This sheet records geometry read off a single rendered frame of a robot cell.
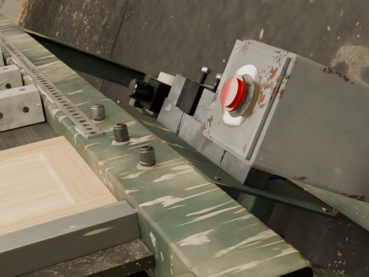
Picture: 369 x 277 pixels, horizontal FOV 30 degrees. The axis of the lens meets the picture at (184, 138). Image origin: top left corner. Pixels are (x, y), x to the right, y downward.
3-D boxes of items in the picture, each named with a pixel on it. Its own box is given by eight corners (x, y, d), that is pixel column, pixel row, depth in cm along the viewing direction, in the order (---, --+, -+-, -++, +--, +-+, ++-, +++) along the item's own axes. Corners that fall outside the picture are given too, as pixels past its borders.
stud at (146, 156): (158, 165, 105) (156, 147, 104) (143, 169, 104) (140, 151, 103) (152, 160, 107) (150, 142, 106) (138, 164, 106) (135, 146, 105)
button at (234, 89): (261, 83, 70) (245, 77, 69) (246, 120, 71) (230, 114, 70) (243, 76, 74) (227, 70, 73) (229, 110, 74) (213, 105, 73)
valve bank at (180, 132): (375, 136, 105) (249, 88, 94) (338, 220, 107) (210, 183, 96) (230, 71, 149) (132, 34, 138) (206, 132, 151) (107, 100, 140)
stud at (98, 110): (107, 119, 128) (105, 104, 127) (95, 122, 128) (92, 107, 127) (104, 116, 131) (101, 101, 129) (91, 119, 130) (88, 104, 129)
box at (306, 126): (421, 106, 74) (292, 51, 66) (377, 207, 76) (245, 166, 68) (355, 83, 85) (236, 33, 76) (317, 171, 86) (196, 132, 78)
